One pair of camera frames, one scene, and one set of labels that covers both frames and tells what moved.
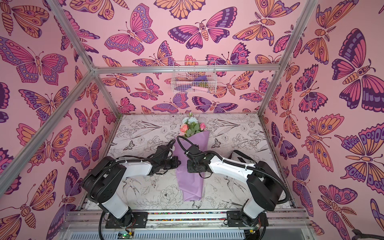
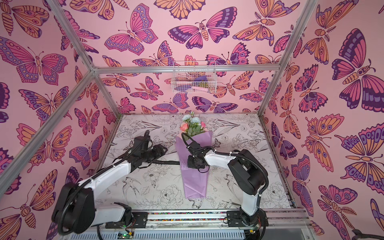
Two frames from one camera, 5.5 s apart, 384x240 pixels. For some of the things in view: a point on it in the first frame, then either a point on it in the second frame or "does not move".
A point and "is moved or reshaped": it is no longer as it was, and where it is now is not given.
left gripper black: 175,164 → 159,152
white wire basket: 194,77 does not move
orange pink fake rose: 184,127 does not move
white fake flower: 190,119 does not move
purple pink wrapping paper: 192,184 is moved or reshaped
